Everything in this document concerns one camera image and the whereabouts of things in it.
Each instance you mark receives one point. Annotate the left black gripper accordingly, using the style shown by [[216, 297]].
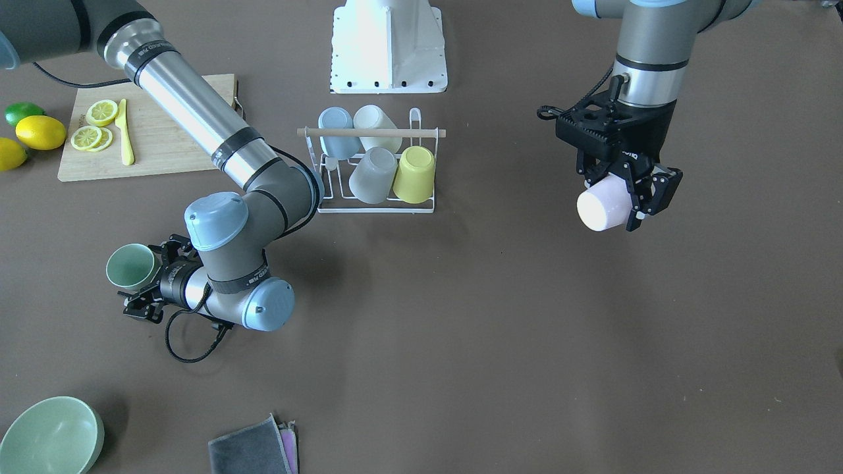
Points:
[[656, 137]]

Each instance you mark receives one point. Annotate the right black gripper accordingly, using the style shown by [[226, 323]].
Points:
[[172, 279]]

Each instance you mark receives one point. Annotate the pink cup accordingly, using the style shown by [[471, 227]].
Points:
[[606, 204]]

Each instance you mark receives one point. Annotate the green cup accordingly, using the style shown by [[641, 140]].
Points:
[[132, 267]]

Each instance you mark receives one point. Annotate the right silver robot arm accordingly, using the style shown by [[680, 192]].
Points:
[[223, 273]]

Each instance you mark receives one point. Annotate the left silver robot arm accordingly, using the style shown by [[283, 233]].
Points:
[[654, 49]]

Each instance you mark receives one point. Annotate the yellow cup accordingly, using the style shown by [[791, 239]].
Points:
[[415, 177]]

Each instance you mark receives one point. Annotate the grey cup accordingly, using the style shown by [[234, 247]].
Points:
[[372, 179]]

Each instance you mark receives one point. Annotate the white cup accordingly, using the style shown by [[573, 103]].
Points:
[[372, 117]]

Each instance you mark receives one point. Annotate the yellow plastic knife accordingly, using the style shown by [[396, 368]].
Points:
[[121, 121]]

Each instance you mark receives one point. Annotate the bamboo cutting board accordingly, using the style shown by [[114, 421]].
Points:
[[160, 146]]

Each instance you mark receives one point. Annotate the lemon slice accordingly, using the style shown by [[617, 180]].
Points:
[[102, 113], [91, 138]]

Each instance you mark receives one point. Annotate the green bowl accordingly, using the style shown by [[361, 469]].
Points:
[[60, 434]]

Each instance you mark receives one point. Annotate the lemon near board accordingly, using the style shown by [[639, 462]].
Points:
[[41, 132]]

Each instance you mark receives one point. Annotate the lemon front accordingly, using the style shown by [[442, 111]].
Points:
[[12, 154]]

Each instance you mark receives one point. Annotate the grey folded cloth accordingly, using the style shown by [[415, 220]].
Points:
[[266, 447]]

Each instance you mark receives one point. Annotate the lime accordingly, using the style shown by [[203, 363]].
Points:
[[18, 111]]

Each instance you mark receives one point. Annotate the white wire cup holder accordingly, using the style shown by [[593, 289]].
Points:
[[335, 149]]

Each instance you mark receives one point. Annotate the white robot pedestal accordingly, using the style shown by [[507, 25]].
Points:
[[395, 47]]

